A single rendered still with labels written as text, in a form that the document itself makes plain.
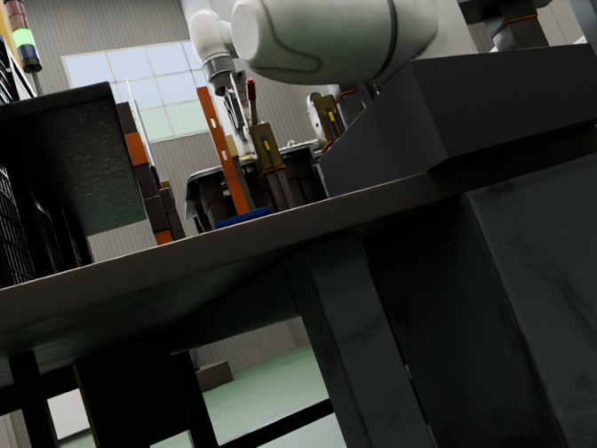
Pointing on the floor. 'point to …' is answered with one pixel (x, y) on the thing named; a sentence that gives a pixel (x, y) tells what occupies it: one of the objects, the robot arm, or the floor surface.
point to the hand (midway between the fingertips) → (245, 143)
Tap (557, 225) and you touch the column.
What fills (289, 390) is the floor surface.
